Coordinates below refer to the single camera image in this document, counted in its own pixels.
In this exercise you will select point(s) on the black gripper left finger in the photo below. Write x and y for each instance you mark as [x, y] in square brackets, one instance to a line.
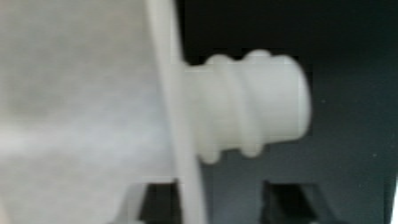
[155, 203]

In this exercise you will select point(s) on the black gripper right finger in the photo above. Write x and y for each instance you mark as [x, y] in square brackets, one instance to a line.
[294, 204]

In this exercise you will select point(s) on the white cabinet door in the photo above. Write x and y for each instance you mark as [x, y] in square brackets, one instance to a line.
[116, 116]

